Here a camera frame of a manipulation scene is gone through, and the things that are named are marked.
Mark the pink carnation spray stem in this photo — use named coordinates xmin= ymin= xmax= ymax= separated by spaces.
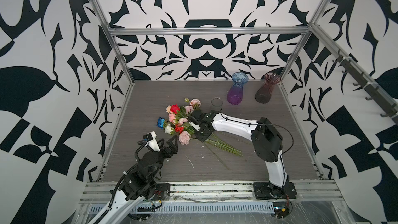
xmin=184 ymin=97 xmax=243 ymax=156

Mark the pink peony stem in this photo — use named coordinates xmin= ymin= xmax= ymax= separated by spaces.
xmin=178 ymin=131 xmax=243 ymax=157

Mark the red artificial rose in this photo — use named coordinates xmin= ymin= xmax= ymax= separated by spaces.
xmin=169 ymin=104 xmax=243 ymax=156
xmin=175 ymin=125 xmax=184 ymax=134

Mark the clear ribbed glass vase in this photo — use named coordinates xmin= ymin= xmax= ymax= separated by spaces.
xmin=210 ymin=97 xmax=223 ymax=113

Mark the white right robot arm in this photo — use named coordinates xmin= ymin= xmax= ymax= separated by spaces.
xmin=188 ymin=110 xmax=296 ymax=200

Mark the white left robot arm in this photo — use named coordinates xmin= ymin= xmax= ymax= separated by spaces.
xmin=89 ymin=132 xmax=178 ymax=224

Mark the blue purple glass vase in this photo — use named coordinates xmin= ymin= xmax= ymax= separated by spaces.
xmin=227 ymin=72 xmax=249 ymax=105

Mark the dark red glass vase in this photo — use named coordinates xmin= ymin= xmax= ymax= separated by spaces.
xmin=255 ymin=73 xmax=281 ymax=104

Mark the white artificial rose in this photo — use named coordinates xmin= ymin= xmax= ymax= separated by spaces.
xmin=164 ymin=124 xmax=175 ymax=135

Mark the blue artificial rose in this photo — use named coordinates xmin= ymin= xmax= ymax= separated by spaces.
xmin=157 ymin=117 xmax=166 ymax=129

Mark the light pink artificial rose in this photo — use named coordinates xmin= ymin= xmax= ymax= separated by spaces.
xmin=169 ymin=113 xmax=176 ymax=123

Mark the peach artificial rose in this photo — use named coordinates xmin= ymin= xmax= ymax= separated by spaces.
xmin=166 ymin=105 xmax=173 ymax=114

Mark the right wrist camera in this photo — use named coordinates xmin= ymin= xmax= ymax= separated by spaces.
xmin=188 ymin=121 xmax=200 ymax=131

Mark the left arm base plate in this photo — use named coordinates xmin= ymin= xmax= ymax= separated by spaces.
xmin=147 ymin=183 xmax=171 ymax=201

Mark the white cable duct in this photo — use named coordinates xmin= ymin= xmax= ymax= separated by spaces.
xmin=90 ymin=201 xmax=276 ymax=215

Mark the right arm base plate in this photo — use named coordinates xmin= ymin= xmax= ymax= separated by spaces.
xmin=253 ymin=181 xmax=297 ymax=200

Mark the aluminium front rail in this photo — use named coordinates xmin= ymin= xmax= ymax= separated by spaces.
xmin=79 ymin=180 xmax=344 ymax=204

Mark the wall hook rail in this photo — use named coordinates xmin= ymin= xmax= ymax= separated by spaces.
xmin=333 ymin=49 xmax=398 ymax=125

